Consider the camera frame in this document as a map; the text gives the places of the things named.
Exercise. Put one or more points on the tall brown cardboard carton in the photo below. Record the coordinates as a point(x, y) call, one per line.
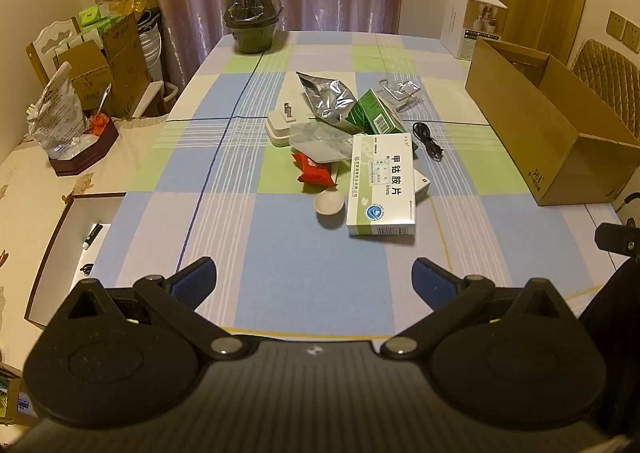
point(127, 63)

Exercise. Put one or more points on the cardboard box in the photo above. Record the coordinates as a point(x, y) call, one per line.
point(525, 133)

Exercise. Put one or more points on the clear plastic wrapper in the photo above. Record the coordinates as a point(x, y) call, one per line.
point(400, 90)

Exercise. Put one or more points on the small dark tube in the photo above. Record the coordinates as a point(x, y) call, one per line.
point(92, 236)

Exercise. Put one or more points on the quilted chair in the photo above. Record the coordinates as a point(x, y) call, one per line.
point(607, 78)

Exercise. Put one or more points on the white plug adapter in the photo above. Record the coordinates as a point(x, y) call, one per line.
point(277, 129)

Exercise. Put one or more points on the small brown cardboard carton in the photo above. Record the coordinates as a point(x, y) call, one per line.
point(85, 68)

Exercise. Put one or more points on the green tissue packs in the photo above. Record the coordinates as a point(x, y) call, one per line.
point(97, 15)

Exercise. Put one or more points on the dark pot with clear dome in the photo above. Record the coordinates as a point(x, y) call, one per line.
point(252, 33)

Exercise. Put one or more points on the wall socket plate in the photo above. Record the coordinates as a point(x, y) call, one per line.
point(632, 35)
point(615, 23)

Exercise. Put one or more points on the white chair back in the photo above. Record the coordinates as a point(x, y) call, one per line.
point(47, 40)

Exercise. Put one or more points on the printed plastic bag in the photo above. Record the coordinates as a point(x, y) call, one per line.
point(55, 113)

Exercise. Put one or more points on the white product box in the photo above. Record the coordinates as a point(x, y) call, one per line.
point(470, 33)

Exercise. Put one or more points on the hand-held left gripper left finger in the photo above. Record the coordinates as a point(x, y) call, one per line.
point(192, 279)

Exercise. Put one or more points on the red snack packet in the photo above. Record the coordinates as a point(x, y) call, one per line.
point(315, 172)

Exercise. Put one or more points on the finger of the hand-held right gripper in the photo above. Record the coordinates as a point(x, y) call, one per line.
point(615, 238)

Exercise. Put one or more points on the checked tablecloth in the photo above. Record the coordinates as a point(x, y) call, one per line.
point(300, 243)

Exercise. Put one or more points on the dark wooden tray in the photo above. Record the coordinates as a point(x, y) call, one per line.
point(85, 153)

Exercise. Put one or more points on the white medicine box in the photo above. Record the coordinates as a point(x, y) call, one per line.
point(382, 193)

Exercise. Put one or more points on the silver foil tea bag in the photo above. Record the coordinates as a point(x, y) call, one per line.
point(325, 95)

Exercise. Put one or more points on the clear plastic container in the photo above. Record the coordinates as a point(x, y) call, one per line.
point(320, 140)

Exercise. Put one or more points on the green and white box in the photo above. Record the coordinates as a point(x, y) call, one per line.
point(377, 115)

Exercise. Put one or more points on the small white spoon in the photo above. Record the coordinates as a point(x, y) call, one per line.
point(330, 205)

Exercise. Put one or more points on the orange item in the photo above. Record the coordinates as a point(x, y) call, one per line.
point(99, 124)

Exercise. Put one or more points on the yellow plastic bag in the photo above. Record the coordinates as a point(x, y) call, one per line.
point(127, 5)

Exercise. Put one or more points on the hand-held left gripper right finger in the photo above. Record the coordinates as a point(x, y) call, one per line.
point(432, 281)

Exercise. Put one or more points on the open white box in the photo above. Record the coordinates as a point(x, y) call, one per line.
point(65, 258)

